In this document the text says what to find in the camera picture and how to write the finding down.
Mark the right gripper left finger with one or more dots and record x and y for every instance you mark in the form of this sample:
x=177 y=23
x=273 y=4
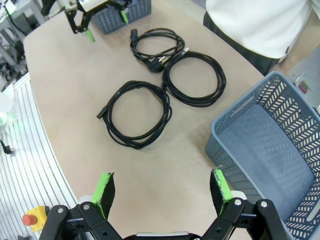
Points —
x=105 y=195

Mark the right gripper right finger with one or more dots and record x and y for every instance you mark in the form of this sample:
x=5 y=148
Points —
x=220 y=190

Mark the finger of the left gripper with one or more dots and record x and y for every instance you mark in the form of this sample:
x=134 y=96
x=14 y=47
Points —
x=124 y=16
x=72 y=25

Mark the grey-blue plastic basket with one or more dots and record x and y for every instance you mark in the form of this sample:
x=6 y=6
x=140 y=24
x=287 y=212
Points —
x=110 y=26
x=262 y=140

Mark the yellow emergency stop button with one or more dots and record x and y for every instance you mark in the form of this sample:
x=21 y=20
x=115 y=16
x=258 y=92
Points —
x=41 y=212

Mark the white slatted platform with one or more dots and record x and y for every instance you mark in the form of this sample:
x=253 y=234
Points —
x=25 y=175

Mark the white plastic container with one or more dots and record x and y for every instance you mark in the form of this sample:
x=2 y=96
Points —
x=6 y=107

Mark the small black plug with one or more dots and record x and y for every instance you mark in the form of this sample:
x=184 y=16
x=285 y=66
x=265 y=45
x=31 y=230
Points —
x=7 y=148

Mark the person in white sweatshirt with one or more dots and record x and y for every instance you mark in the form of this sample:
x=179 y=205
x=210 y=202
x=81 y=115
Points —
x=250 y=25

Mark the small pink box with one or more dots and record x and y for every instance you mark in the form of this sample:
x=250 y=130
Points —
x=304 y=87

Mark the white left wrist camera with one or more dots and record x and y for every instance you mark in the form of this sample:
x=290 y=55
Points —
x=92 y=5

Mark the grey metal frame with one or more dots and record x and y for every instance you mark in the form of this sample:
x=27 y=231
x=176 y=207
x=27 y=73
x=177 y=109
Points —
x=15 y=22

